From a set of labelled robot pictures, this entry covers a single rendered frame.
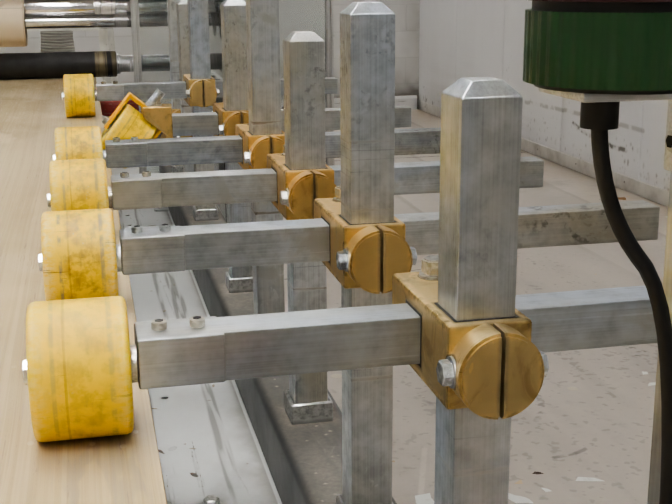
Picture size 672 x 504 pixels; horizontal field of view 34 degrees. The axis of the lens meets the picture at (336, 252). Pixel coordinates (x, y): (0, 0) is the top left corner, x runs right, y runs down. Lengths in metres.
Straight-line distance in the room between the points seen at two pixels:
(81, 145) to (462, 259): 0.80
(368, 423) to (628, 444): 2.03
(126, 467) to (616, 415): 2.52
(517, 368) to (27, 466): 0.27
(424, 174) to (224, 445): 0.40
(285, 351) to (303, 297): 0.48
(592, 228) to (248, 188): 0.36
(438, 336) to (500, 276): 0.05
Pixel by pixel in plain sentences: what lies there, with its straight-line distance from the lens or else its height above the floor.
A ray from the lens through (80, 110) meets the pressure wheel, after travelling 2.09.
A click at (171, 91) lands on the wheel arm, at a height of 0.95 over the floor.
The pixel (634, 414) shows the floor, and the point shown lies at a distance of 3.08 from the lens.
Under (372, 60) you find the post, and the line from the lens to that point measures 0.83.
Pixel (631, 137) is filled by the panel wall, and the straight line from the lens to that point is 6.09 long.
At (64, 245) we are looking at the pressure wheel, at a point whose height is 0.96.
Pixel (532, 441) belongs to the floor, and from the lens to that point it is 2.86.
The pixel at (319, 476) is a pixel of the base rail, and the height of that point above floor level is 0.70.
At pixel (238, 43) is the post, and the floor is 1.07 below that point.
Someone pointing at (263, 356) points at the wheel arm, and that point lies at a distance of 0.64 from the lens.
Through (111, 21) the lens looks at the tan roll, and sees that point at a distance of 2.91.
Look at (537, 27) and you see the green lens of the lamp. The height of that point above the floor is 1.14.
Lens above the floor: 1.16
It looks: 14 degrees down
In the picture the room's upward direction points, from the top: straight up
